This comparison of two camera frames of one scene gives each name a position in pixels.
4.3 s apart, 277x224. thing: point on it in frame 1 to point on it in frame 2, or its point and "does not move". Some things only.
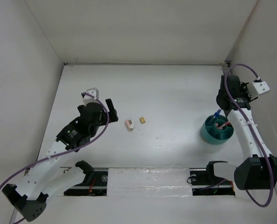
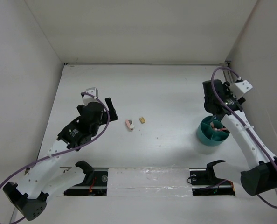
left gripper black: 112,115 does not move
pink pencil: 221,127 to 218,129
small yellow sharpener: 142,120 does not move
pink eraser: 130,124 does not move
